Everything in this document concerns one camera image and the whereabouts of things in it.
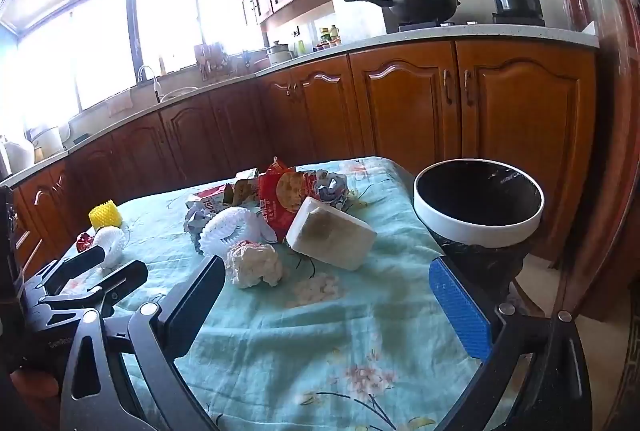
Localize crumpled grey wrapper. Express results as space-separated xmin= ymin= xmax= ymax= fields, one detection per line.
xmin=184 ymin=201 xmax=216 ymax=242

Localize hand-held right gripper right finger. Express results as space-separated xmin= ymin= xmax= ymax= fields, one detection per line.
xmin=429 ymin=255 xmax=593 ymax=431

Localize black induction hob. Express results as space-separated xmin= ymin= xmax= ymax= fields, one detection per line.
xmin=492 ymin=12 xmax=545 ymax=26

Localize gas stove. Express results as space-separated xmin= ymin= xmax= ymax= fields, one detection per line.
xmin=397 ymin=20 xmax=458 ymax=32

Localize chrome faucet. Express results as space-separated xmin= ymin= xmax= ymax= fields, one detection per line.
xmin=137 ymin=65 xmax=162 ymax=104

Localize large white foam net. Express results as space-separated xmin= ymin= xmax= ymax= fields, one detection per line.
xmin=199 ymin=207 xmax=278 ymax=254

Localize teal floral tablecloth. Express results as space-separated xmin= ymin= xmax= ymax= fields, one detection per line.
xmin=47 ymin=156 xmax=526 ymax=431

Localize white foam block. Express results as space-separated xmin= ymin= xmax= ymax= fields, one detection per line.
xmin=286 ymin=197 xmax=378 ymax=271

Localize yellow foam net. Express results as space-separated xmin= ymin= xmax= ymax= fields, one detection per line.
xmin=89 ymin=199 xmax=123 ymax=230

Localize kitchen window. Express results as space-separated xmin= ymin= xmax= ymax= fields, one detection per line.
xmin=0 ymin=0 xmax=263 ymax=136

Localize white tissue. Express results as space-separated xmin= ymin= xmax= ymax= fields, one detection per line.
xmin=225 ymin=241 xmax=284 ymax=289

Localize white rice cooker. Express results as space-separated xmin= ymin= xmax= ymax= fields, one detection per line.
xmin=30 ymin=126 xmax=63 ymax=159

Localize group of condiment bottles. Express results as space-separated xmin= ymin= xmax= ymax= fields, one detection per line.
xmin=315 ymin=25 xmax=342 ymax=50

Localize torn silver wrapper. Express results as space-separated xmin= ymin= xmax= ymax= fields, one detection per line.
xmin=315 ymin=170 xmax=353 ymax=212

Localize red milk carton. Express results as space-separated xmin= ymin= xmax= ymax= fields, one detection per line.
xmin=187 ymin=183 xmax=233 ymax=212

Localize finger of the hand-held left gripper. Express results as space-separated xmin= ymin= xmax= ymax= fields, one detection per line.
xmin=25 ymin=245 xmax=106 ymax=297
xmin=37 ymin=259 xmax=149 ymax=318

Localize white kettle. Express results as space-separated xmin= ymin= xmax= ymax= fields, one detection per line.
xmin=0 ymin=136 xmax=36 ymax=174

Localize white stone countertop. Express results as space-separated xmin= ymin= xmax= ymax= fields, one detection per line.
xmin=0 ymin=23 xmax=600 ymax=188

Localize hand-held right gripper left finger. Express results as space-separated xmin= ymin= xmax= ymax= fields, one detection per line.
xmin=60 ymin=255 xmax=228 ymax=431

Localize small white pot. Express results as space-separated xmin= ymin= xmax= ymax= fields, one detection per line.
xmin=267 ymin=42 xmax=293 ymax=66

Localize black bin with white rim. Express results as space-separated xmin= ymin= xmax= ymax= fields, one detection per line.
xmin=413 ymin=158 xmax=545 ymax=312

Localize red snack packet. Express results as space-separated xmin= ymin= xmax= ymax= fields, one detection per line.
xmin=257 ymin=157 xmax=318 ymax=237

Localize wooden lower cabinets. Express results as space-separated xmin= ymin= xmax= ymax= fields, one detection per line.
xmin=0 ymin=38 xmax=598 ymax=292

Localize white dishcloth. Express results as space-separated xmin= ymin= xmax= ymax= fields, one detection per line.
xmin=106 ymin=91 xmax=133 ymax=116

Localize green milk carton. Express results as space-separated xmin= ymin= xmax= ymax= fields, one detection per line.
xmin=231 ymin=168 xmax=261 ymax=208

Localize utensil rack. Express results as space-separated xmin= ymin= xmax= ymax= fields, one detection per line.
xmin=194 ymin=42 xmax=231 ymax=76

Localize small white foam net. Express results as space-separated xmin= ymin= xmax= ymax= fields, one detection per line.
xmin=92 ymin=226 xmax=126 ymax=269

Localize wooden door frame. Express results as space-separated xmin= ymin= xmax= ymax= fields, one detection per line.
xmin=540 ymin=0 xmax=640 ymax=322

